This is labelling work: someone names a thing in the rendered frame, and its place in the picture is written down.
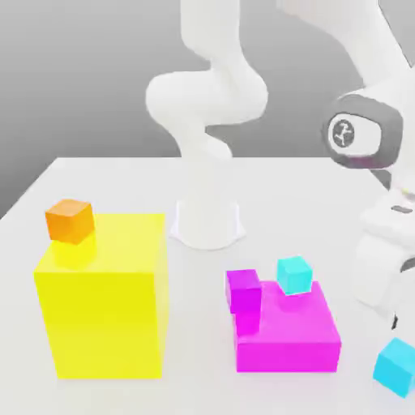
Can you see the small orange cube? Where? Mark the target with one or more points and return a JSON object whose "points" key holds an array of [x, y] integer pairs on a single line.
{"points": [[68, 222]]}

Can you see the small turquoise cube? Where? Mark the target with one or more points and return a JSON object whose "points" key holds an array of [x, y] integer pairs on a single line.
{"points": [[294, 275]]}

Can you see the large yellow box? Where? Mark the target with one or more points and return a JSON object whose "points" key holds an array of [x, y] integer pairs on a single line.
{"points": [[103, 308]]}

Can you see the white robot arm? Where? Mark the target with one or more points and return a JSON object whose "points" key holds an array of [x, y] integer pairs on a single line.
{"points": [[207, 94]]}

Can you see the small purple cube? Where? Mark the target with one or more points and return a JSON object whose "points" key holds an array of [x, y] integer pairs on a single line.
{"points": [[244, 290]]}

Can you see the large magenta box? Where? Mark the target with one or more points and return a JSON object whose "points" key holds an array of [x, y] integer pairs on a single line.
{"points": [[291, 334]]}

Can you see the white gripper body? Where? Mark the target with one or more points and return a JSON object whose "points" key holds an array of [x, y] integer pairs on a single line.
{"points": [[379, 275]]}

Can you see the small sky blue cube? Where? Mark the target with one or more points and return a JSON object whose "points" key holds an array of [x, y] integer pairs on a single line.
{"points": [[397, 368]]}

